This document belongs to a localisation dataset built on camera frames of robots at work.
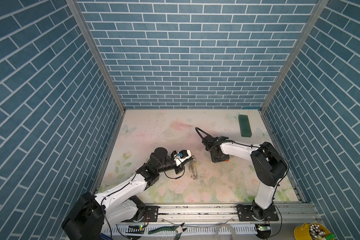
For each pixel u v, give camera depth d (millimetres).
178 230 689
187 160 654
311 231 570
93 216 396
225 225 699
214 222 722
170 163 655
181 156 632
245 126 1087
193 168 889
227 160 927
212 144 677
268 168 500
